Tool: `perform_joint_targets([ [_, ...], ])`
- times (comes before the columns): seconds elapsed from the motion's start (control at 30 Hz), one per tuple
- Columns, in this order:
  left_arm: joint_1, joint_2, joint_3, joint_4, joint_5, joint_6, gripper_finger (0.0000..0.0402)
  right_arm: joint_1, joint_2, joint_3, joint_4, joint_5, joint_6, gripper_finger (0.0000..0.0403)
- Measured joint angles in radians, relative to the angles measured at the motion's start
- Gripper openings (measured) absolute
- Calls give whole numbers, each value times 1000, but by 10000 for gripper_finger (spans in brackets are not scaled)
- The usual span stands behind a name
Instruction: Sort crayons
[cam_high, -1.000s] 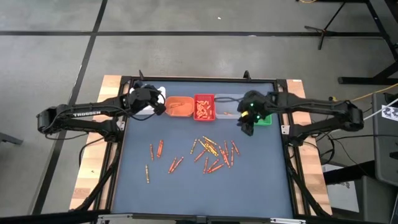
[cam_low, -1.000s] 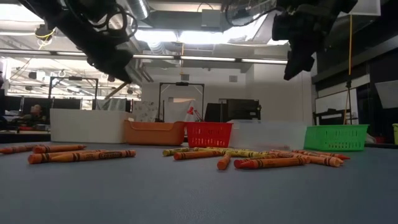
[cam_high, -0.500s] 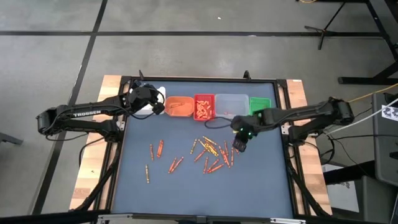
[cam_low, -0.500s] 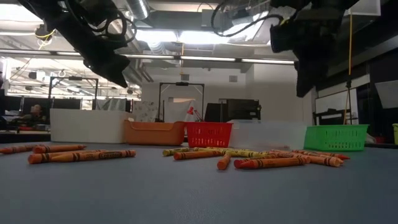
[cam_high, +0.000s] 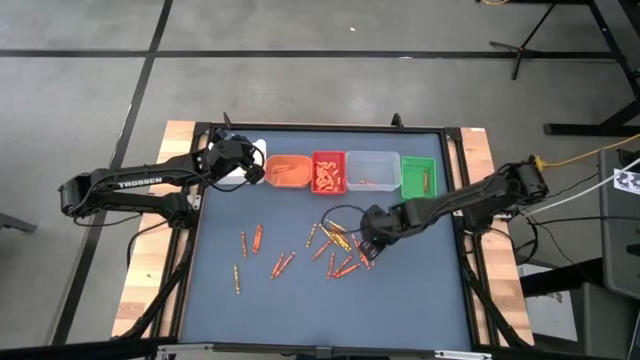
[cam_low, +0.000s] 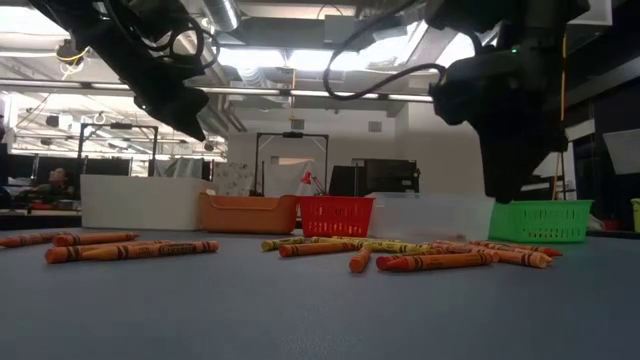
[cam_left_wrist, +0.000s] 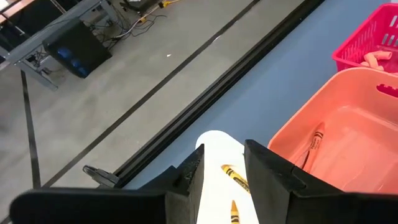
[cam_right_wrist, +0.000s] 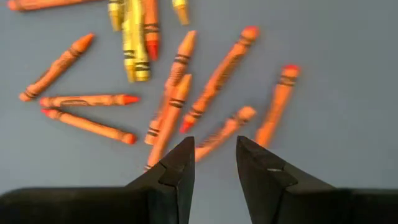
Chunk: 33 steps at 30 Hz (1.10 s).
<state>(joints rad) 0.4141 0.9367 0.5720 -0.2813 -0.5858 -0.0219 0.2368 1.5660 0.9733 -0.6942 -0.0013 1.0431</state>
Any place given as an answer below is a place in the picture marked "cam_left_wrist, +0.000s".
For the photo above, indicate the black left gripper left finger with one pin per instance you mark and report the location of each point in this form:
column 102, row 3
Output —
column 93, row 208

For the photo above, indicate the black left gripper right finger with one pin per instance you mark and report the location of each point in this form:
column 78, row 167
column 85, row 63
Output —
column 311, row 205

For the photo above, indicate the orange crayon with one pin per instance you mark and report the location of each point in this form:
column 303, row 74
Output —
column 315, row 146

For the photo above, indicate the yellow crayon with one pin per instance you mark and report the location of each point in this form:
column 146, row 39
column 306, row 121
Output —
column 234, row 214
column 236, row 179

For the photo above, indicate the black table clamp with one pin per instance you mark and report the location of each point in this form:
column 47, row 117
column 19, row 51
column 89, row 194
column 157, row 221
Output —
column 99, row 175

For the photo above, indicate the orange plastic bin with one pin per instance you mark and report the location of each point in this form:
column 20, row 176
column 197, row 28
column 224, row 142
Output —
column 357, row 149

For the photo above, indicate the white plastic bin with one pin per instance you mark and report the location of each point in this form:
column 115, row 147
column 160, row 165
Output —
column 217, row 155

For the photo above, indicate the broken crayon piece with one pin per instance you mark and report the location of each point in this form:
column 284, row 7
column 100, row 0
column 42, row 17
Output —
column 377, row 55
column 373, row 66

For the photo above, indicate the black computer tower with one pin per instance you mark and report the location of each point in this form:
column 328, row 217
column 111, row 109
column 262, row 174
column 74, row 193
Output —
column 74, row 46

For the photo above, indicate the red plastic basket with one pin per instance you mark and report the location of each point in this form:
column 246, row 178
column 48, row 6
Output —
column 367, row 34

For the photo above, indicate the black table frame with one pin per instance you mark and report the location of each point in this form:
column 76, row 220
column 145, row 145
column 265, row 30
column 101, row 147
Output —
column 217, row 90

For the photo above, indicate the grey desk frame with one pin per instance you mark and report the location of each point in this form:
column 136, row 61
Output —
column 46, row 31

